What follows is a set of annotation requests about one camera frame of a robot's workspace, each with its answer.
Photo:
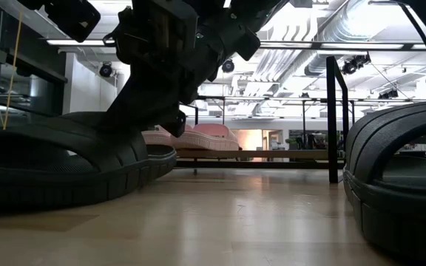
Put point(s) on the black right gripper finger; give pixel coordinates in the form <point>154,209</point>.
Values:
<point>142,99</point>
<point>178,125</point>

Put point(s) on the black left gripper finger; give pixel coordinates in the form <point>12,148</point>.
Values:
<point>32,3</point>
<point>72,18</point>

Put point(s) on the pink rubber slide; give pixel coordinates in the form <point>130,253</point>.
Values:
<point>154,137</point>
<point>205,142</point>

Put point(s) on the black rubber slide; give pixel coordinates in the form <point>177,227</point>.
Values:
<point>50,188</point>
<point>401,221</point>

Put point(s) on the black metal wooden shelf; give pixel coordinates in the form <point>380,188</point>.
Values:
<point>332,129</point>

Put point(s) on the black ceiling spotlight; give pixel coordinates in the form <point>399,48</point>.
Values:
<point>388,95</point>
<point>228,66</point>
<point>105,70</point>
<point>353,64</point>

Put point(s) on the black background rack frame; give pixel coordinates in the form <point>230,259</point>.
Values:
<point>303,122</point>

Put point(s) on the black aluminium rig frame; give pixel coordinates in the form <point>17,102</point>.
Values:
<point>316,46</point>

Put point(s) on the silver ventilation duct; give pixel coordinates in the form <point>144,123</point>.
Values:
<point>327,61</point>

